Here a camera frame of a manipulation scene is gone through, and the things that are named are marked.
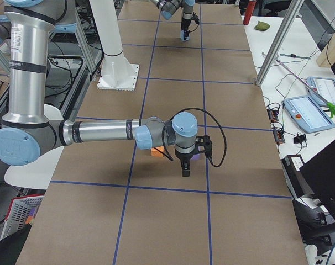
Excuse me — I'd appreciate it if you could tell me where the white plastic chair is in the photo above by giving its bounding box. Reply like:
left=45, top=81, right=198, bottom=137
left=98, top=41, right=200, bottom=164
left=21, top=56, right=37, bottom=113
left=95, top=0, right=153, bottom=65
left=0, top=105, right=63, bottom=189

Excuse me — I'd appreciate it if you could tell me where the red water bottle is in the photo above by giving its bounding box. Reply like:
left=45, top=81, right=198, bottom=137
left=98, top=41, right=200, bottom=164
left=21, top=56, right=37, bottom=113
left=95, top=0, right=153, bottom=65
left=243, top=0, right=257, bottom=25

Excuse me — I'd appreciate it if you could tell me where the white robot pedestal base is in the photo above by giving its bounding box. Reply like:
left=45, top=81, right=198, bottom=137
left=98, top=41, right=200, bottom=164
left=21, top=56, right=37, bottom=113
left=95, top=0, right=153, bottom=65
left=90, top=0, right=139, bottom=91

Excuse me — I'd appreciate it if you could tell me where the near blue teach pendant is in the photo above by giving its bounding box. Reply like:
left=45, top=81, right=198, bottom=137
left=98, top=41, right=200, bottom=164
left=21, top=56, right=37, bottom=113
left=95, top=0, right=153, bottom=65
left=284, top=96, right=335, bottom=133

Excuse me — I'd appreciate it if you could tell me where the orange foam block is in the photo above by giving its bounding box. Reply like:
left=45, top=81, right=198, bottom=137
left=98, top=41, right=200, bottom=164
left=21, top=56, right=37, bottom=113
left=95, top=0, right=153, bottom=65
left=151, top=146, right=165, bottom=157

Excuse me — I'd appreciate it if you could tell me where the aluminium frame post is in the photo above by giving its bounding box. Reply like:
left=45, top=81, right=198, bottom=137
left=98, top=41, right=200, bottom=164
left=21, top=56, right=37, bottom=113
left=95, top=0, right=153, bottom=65
left=255, top=0, right=304, bottom=87

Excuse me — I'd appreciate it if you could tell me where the light blue foam block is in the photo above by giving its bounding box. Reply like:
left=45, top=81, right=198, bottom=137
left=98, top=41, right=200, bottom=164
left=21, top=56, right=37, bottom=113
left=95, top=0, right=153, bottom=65
left=180, top=30, right=190, bottom=41

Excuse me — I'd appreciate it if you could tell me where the blue teach pendant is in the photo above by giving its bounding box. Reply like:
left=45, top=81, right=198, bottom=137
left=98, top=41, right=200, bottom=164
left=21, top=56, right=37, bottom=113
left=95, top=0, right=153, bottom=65
left=306, top=77, right=335, bottom=105
left=284, top=96, right=335, bottom=133

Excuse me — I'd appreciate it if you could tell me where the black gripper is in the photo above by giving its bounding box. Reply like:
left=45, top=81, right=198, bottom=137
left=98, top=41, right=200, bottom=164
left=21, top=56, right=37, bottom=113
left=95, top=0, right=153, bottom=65
left=180, top=12, right=199, bottom=40

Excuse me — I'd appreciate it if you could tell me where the black laptop computer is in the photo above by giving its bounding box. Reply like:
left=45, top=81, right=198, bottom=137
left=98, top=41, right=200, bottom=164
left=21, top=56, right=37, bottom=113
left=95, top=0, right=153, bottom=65
left=300, top=139, right=335, bottom=215

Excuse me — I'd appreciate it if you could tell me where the white perforated basket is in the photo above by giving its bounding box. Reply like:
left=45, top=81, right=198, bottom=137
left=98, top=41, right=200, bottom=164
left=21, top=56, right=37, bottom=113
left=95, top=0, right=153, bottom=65
left=0, top=194, right=44, bottom=240

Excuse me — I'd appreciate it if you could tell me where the purple foam block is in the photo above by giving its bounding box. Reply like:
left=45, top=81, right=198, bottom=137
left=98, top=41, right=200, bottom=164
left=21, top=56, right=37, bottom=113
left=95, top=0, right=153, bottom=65
left=191, top=154, right=201, bottom=161

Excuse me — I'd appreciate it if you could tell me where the far blue teach pendant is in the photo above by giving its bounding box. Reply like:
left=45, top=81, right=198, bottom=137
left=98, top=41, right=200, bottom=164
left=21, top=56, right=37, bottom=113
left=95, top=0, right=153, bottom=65
left=306, top=77, right=335, bottom=105

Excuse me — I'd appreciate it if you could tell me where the green strap wristwatch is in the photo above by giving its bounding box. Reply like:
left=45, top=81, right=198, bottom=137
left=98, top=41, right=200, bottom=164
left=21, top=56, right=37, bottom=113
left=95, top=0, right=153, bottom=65
left=280, top=54, right=311, bottom=60

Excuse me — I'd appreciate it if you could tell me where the silver reacher grabber tool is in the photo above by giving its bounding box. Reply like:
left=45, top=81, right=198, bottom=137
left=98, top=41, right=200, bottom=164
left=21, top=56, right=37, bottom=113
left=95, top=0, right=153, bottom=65
left=275, top=56, right=335, bottom=118

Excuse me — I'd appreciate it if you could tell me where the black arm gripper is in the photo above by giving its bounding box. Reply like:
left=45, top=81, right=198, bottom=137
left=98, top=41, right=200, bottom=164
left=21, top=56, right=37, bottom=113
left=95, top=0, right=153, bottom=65
left=175, top=135, right=212, bottom=166

